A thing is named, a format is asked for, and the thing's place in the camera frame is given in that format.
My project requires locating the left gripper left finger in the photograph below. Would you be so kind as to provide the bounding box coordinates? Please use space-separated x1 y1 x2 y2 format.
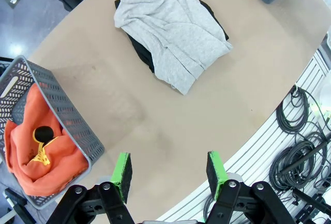
47 152 135 224

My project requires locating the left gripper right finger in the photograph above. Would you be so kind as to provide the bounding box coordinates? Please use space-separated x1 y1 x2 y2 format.
205 151 297 224

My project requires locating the orange top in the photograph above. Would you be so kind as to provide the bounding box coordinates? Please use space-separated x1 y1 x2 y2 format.
4 83 91 197

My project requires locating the black garment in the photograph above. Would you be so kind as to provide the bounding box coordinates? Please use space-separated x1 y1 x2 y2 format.
114 0 230 90

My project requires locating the grey top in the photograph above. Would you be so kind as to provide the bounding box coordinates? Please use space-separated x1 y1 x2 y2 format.
113 0 234 96

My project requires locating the black rod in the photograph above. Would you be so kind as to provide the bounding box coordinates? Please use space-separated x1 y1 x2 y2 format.
278 141 330 175
292 187 331 212

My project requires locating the white slatted base plate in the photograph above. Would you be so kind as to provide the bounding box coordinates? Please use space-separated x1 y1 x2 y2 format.
156 49 331 224

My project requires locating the black coiled cable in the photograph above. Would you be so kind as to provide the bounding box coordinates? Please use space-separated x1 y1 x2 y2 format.
268 130 331 191
276 85 323 134

